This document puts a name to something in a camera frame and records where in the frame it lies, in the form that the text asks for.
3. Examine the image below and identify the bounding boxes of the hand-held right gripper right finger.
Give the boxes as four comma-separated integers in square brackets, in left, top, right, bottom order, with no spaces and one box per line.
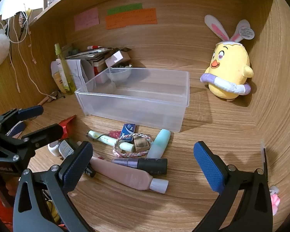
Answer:
[192,141,273,232]

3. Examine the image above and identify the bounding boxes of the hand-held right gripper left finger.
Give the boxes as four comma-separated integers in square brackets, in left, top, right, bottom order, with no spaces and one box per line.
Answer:
[13,141,95,232]

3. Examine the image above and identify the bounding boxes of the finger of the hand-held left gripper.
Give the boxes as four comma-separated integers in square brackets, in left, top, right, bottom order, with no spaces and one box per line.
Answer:
[0,123,64,161]
[0,105,44,133]

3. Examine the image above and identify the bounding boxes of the white small jar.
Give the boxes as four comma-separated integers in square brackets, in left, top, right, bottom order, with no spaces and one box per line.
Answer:
[48,142,61,156]

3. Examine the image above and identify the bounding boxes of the white small labelled bottle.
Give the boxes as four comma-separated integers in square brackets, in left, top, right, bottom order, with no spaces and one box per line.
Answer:
[59,140,74,159]

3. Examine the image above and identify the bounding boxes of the red foil packet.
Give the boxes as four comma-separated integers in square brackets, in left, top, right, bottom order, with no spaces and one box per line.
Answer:
[58,115,76,139]

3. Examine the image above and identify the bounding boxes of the pale green tube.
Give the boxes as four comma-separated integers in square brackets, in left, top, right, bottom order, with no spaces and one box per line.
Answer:
[87,130,136,153]

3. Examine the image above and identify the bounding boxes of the braided pink white bracelet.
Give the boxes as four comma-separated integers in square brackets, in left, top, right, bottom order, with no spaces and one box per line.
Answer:
[113,133,153,155]

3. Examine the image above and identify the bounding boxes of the pink tube white cap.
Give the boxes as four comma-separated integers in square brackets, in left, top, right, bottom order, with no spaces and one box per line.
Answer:
[89,156,170,194]

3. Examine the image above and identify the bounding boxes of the teal small bottle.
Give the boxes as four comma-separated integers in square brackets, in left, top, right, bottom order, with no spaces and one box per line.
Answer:
[147,129,171,159]

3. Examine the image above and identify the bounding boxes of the purple black cosmetic tube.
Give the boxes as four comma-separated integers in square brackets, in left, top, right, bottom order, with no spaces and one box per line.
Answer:
[112,158,168,176]

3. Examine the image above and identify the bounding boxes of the blue small box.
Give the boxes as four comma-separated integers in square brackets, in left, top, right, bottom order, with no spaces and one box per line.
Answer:
[119,123,136,142]

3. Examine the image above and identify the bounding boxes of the brown small box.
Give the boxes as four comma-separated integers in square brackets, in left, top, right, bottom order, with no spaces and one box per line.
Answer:
[132,136,150,153]

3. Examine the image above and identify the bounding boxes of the clear plastic bin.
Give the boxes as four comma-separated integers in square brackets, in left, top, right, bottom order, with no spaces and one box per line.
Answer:
[74,68,190,133]

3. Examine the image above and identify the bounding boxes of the person's left hand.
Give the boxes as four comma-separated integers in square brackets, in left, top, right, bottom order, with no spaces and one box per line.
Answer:
[5,177,20,194]

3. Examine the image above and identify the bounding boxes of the black clip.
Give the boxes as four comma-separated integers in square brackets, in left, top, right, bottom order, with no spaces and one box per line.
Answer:
[86,163,96,177]

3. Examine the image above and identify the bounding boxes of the cream lotion tube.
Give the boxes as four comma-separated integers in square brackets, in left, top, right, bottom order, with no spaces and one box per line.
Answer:
[50,60,66,94]

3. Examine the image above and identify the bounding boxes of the yellow-green spray bottle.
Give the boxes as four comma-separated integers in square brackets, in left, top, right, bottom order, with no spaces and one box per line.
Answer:
[54,43,76,95]

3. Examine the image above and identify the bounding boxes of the white folded papers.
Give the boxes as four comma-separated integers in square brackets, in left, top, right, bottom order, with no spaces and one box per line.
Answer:
[66,59,95,90]

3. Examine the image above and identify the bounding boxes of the pink white soft item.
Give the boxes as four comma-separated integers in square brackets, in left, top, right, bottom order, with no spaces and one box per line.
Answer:
[268,185,281,217]

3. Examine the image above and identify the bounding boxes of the red box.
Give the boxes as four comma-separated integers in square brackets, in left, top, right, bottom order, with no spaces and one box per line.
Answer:
[93,64,109,84]

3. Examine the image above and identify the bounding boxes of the stack of leaflets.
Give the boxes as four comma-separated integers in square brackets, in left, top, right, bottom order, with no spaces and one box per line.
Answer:
[65,48,112,61]

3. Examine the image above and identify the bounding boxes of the clear small bowl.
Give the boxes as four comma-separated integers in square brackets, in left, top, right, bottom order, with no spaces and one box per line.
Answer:
[105,68,131,83]

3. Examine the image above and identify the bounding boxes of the white small open carton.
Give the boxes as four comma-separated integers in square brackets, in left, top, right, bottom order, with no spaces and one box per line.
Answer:
[104,50,131,68]

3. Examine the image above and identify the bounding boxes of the yellow chick plush toy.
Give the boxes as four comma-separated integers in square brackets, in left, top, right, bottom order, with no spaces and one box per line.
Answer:
[200,14,257,102]

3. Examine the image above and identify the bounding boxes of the pink paper note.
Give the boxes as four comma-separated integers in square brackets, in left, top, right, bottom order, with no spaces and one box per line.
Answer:
[74,7,100,31]

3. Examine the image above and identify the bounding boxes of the orange paper note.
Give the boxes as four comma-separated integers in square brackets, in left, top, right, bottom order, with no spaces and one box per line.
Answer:
[105,8,158,30]

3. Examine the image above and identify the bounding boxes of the green paper note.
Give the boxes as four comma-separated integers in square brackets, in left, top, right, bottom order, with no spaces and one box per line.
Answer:
[107,3,143,15]

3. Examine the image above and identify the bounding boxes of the pale charging cable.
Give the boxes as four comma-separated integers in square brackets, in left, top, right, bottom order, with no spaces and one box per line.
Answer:
[0,10,57,101]

